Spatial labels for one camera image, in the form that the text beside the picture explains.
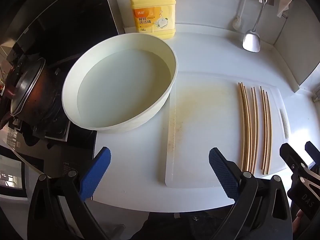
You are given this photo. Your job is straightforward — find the wooden chopstick three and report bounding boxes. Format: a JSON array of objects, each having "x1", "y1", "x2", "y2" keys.
[{"x1": 240, "y1": 83, "x2": 252, "y2": 171}]

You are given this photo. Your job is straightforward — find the wooden chopstick eight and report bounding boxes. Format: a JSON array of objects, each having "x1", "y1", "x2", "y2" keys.
[{"x1": 265, "y1": 92, "x2": 272, "y2": 174}]

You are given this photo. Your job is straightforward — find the wooden chopstick one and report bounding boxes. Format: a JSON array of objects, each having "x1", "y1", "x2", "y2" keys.
[{"x1": 238, "y1": 83, "x2": 245, "y2": 171}]

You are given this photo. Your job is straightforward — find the wooden chopstick two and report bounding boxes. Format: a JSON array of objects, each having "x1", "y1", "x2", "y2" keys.
[{"x1": 239, "y1": 83, "x2": 250, "y2": 171}]

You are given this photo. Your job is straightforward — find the wooden chopstick five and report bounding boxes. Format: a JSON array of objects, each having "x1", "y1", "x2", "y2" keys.
[{"x1": 252, "y1": 87, "x2": 259, "y2": 174}]

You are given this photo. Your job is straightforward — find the wooden chopstick six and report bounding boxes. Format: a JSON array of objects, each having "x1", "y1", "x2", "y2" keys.
[{"x1": 260, "y1": 86, "x2": 266, "y2": 174}]

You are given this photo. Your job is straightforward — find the wooden chopstick seven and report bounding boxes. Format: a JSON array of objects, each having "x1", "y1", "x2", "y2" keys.
[{"x1": 262, "y1": 89, "x2": 269, "y2": 175}]

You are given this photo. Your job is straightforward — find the wooden chopstick four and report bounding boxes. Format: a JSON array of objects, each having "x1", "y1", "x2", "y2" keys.
[{"x1": 252, "y1": 107, "x2": 254, "y2": 174}]

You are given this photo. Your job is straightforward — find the black gas stove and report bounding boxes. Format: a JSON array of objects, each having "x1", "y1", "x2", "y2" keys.
[{"x1": 1, "y1": 42, "x2": 97, "y2": 158}]

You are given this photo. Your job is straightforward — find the white cutting board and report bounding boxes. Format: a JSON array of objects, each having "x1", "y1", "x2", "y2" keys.
[{"x1": 164, "y1": 71, "x2": 292, "y2": 188}]

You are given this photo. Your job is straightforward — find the white round basin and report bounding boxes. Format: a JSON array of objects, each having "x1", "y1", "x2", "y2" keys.
[{"x1": 62, "y1": 33, "x2": 178, "y2": 133}]

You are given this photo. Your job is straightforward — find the dark pot with lid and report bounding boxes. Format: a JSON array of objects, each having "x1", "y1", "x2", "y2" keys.
[{"x1": 1, "y1": 58, "x2": 63, "y2": 127}]

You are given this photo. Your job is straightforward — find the steel spatula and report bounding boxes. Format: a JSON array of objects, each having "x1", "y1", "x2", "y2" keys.
[{"x1": 242, "y1": 0, "x2": 268, "y2": 53}]

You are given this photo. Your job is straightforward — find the yellow dish soap bottle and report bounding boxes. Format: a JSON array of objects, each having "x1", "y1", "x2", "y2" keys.
[{"x1": 130, "y1": 0, "x2": 176, "y2": 40}]

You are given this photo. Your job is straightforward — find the white long-handled brush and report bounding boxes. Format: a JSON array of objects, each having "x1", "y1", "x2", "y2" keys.
[{"x1": 232, "y1": 0, "x2": 247, "y2": 30}]

